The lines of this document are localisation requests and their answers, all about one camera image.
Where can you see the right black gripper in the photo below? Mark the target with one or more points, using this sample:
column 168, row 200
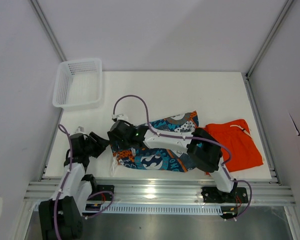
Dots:
column 114, row 138

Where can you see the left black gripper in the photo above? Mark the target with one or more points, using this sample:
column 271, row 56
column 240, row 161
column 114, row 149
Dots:
column 100, row 144

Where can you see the colourful patterned shorts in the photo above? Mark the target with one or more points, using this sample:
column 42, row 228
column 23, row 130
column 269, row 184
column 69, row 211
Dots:
column 159, row 158

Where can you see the white plastic basket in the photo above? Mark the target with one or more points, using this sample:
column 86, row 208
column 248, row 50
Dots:
column 79, row 85

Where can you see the orange shorts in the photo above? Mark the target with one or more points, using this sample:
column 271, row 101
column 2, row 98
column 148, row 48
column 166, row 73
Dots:
column 236, row 137

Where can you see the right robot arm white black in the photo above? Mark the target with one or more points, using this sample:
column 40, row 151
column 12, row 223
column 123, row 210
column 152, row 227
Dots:
column 207, row 153

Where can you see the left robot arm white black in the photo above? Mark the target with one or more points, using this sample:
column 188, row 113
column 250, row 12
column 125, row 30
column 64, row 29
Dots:
column 61, row 216

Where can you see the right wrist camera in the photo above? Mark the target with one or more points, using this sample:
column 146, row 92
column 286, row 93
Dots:
column 116, row 117

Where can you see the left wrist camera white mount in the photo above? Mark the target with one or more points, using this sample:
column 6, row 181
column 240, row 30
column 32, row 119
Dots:
column 79, row 130

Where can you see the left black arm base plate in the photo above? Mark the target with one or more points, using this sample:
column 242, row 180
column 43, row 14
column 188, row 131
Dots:
column 102, row 193

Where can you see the left aluminium side rail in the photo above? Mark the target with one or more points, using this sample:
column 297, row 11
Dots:
column 50, row 145

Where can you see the aluminium side rail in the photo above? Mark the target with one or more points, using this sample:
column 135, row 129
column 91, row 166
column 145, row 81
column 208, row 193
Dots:
column 50, row 145
column 261, row 130

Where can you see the aluminium rail beam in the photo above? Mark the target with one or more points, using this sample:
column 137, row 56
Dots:
column 167, row 192

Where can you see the slotted white cable duct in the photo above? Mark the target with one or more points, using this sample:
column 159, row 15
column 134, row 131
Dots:
column 161, row 209

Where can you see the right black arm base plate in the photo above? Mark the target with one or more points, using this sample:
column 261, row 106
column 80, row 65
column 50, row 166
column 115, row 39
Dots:
column 211, row 194

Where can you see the right aluminium side rail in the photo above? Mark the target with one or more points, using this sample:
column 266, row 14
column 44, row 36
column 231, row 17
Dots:
column 261, row 130

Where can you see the left aluminium frame post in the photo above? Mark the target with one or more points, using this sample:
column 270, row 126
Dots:
column 43, row 20

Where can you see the aluminium frame post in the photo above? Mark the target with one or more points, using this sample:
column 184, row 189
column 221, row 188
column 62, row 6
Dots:
column 43, row 20
column 278, row 23

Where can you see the right aluminium frame post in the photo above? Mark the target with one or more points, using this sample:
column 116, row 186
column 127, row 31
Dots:
column 278, row 23

